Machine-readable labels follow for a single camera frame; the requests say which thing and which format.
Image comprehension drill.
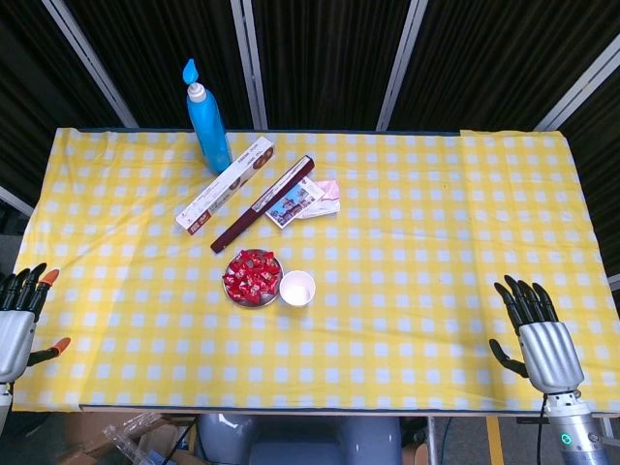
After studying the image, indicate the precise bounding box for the brown cardboard box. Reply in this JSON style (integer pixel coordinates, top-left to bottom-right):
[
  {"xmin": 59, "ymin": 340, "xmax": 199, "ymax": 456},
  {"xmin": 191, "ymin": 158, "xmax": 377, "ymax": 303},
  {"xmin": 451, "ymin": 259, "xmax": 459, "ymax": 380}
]
[{"xmin": 62, "ymin": 411, "xmax": 198, "ymax": 465}]

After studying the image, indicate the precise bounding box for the yellow white checkered tablecloth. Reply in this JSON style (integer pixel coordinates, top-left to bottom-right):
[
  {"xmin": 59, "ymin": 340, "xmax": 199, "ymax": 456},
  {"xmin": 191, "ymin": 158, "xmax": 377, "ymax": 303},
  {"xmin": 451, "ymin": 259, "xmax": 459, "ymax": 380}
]
[{"xmin": 0, "ymin": 126, "xmax": 620, "ymax": 413}]

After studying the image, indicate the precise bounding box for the round steel plate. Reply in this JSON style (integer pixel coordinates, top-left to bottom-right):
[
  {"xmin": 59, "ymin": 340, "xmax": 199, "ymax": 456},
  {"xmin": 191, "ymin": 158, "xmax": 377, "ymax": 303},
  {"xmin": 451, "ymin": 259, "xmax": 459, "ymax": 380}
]
[{"xmin": 222, "ymin": 248, "xmax": 283, "ymax": 307}]

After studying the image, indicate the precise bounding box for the clear plastic wrap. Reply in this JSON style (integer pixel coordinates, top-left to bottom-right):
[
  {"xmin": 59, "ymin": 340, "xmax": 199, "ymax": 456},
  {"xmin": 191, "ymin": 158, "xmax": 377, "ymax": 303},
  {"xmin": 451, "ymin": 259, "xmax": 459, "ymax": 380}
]
[{"xmin": 103, "ymin": 412, "xmax": 169, "ymax": 465}]

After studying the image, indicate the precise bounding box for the metal table leg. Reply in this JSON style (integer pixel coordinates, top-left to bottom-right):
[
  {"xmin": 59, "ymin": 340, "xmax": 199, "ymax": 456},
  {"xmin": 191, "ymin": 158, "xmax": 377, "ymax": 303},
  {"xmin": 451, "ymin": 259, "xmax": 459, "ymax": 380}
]
[{"xmin": 427, "ymin": 416, "xmax": 441, "ymax": 465}]

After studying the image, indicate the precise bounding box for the pink paper note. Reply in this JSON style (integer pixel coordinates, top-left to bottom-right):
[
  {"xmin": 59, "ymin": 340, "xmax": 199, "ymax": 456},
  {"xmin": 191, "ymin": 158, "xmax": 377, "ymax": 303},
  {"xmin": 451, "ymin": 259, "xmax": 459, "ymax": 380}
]
[{"xmin": 315, "ymin": 178, "xmax": 341, "ymax": 202}]

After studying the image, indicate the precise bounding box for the blue pump bottle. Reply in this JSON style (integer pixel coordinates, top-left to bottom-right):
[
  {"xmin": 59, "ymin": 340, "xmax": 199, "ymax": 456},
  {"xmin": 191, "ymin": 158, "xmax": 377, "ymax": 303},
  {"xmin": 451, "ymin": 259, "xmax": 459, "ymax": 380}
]
[{"xmin": 181, "ymin": 58, "xmax": 233, "ymax": 175}]

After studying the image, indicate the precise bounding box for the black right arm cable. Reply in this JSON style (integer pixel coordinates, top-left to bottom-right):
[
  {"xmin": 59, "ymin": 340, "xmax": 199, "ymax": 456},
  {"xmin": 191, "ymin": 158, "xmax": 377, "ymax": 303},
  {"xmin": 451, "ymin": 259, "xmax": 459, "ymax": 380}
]
[{"xmin": 532, "ymin": 394, "xmax": 548, "ymax": 465}]

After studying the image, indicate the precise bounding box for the long white baking paper box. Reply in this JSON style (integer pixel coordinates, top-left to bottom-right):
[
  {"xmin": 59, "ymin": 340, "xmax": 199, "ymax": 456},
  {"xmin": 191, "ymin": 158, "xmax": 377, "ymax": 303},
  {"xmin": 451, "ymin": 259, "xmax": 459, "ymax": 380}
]
[{"xmin": 174, "ymin": 136, "xmax": 277, "ymax": 237}]

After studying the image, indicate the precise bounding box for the dark red long box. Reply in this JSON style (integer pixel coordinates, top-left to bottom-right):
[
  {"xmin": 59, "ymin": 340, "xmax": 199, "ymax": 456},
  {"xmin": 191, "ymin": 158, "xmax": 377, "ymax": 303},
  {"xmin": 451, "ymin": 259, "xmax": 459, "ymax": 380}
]
[{"xmin": 209, "ymin": 154, "xmax": 316, "ymax": 255}]

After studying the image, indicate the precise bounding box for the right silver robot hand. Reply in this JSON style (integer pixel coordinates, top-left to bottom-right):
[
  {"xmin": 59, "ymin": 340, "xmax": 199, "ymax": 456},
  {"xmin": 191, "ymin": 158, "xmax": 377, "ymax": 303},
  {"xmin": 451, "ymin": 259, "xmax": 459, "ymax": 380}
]
[{"xmin": 488, "ymin": 274, "xmax": 585, "ymax": 392}]

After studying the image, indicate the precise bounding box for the building photo postcard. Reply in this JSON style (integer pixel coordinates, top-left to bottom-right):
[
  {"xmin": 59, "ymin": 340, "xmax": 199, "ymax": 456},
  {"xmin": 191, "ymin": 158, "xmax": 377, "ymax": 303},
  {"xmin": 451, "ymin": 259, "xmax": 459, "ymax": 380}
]
[{"xmin": 264, "ymin": 177, "xmax": 326, "ymax": 229}]

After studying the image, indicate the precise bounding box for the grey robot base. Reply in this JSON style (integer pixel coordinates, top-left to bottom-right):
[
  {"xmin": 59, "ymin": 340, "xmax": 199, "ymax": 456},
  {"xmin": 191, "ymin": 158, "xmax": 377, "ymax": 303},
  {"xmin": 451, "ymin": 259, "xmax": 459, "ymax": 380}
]
[{"xmin": 196, "ymin": 415, "xmax": 403, "ymax": 465}]

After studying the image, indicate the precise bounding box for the white paper cup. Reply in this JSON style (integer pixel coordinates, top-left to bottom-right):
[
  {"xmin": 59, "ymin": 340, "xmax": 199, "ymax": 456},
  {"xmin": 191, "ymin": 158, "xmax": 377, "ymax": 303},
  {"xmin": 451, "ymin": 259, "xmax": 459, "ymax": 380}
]
[{"xmin": 279, "ymin": 269, "xmax": 317, "ymax": 308}]

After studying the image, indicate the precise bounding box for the white paper sheet stack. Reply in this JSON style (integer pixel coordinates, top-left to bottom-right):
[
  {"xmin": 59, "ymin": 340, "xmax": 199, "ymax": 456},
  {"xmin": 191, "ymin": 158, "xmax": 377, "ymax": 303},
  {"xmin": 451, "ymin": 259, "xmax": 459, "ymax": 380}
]
[{"xmin": 295, "ymin": 196, "xmax": 341, "ymax": 220}]

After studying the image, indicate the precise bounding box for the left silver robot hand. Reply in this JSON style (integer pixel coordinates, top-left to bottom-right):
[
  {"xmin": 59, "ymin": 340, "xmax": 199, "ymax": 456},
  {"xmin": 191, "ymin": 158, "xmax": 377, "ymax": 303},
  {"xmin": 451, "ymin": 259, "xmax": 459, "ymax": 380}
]
[{"xmin": 0, "ymin": 263, "xmax": 72, "ymax": 385}]

